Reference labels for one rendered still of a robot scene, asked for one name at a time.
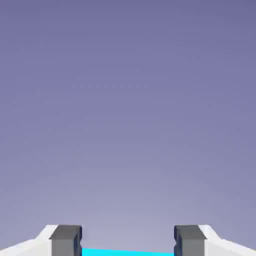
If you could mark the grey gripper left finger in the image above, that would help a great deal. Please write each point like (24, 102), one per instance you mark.
(64, 242)

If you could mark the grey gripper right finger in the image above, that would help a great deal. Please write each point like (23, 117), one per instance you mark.
(191, 242)

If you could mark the large cyan box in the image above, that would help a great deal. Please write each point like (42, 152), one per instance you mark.
(128, 252)

